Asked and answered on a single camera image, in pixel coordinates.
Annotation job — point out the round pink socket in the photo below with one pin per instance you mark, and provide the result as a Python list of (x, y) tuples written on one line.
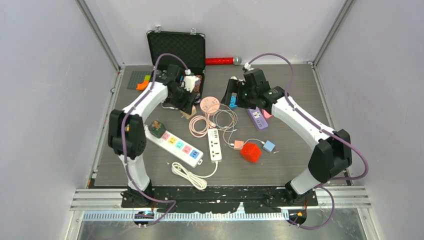
[(209, 105)]

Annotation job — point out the grey building baseplate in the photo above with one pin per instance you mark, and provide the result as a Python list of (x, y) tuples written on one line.
[(137, 77)]

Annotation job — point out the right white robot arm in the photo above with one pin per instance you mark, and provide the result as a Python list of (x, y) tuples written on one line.
[(330, 152)]

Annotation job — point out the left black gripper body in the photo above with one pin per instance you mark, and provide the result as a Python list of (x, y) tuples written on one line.
[(182, 99)]

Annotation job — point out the pink small charger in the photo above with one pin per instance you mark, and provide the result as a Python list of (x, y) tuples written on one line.
[(238, 145)]

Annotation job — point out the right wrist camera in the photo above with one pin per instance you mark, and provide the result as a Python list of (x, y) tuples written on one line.
[(247, 67)]

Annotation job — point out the light blue charger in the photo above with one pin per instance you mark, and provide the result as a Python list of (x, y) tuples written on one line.
[(268, 146)]

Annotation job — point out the small white power strip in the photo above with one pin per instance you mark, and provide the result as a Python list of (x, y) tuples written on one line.
[(215, 152)]

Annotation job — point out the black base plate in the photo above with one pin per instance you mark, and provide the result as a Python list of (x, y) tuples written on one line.
[(216, 199)]

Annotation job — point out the dark green cube socket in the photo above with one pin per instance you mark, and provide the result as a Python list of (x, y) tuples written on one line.
[(157, 129)]

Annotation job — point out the orange toy block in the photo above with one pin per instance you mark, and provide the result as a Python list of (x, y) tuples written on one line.
[(144, 84)]

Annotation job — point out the tan cube socket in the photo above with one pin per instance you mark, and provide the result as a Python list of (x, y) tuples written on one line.
[(188, 115)]

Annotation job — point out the red glitter microphone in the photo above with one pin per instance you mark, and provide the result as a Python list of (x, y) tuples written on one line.
[(223, 61)]

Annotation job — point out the blue plug adapter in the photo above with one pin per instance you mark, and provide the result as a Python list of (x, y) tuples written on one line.
[(232, 104)]

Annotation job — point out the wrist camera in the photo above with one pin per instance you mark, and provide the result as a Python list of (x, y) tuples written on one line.
[(247, 67), (189, 80)]

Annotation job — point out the red cube socket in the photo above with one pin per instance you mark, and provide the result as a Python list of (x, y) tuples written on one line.
[(251, 152)]

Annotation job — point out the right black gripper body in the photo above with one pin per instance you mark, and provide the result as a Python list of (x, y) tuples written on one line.
[(245, 98)]

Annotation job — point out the black poker chip case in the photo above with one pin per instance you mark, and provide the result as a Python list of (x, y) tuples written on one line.
[(183, 49)]

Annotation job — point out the long white colourful power strip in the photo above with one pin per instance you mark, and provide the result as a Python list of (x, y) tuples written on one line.
[(177, 147)]

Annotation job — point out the purple power strip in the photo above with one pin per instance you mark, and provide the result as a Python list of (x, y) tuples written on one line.
[(257, 119)]

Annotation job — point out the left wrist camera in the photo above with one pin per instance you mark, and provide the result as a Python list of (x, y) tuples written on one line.
[(189, 80)]

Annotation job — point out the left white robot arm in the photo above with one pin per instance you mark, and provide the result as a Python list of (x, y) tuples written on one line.
[(126, 127)]

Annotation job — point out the pink power strip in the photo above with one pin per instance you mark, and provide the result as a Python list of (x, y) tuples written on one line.
[(265, 114)]

